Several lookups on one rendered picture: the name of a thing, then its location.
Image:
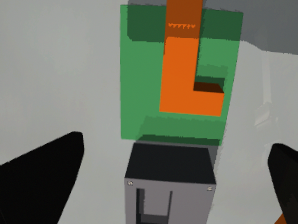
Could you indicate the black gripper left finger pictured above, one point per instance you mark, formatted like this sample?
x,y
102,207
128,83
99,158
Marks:
x,y
34,187

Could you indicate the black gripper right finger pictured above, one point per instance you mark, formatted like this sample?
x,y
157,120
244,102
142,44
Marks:
x,y
283,168

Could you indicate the orange block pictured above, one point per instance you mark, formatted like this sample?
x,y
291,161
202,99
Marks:
x,y
179,91

